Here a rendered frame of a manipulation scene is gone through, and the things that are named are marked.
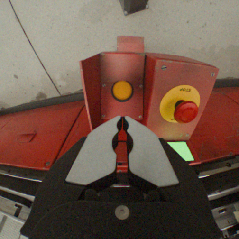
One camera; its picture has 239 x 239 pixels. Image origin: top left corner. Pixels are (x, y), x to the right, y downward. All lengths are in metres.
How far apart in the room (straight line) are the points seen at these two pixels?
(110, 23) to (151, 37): 0.31
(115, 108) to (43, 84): 1.07
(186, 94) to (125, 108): 0.12
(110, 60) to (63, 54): 0.84
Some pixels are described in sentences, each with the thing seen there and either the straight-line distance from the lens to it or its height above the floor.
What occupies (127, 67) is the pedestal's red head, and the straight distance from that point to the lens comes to 0.24.
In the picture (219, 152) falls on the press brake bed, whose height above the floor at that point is 0.75.
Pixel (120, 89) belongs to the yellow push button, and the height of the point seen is 0.73.
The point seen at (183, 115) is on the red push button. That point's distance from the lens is 0.18.
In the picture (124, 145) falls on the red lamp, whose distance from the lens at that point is 0.22.
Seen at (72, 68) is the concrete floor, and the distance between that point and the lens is 1.05.
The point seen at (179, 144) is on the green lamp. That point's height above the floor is 0.79.
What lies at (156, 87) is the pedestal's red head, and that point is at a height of 0.78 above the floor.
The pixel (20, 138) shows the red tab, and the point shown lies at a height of 0.59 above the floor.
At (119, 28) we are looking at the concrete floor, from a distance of 0.94.
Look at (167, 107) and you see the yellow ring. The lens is 0.20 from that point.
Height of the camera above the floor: 0.94
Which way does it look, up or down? 54 degrees down
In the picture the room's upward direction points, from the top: 177 degrees counter-clockwise
